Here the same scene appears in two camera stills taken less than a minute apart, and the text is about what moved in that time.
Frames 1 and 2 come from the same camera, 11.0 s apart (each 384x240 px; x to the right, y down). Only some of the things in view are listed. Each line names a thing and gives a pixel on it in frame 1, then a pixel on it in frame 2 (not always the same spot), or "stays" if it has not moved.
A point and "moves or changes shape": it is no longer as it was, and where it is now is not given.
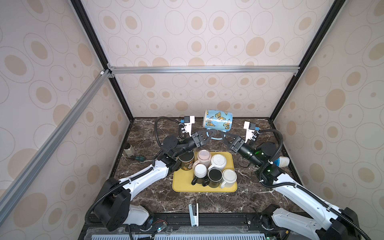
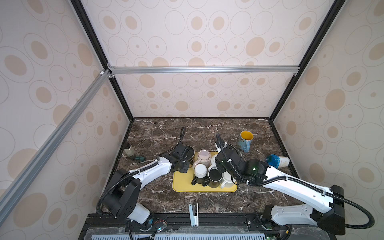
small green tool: (138, 158) stays
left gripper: (196, 139) to (185, 169)
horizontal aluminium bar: (230, 69) stays
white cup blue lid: (282, 161) stays
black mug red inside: (215, 176) stays
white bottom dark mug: (200, 173) stays
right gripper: (237, 144) to (218, 165)
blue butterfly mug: (215, 121) moves or changes shape
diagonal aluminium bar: (14, 196) stays
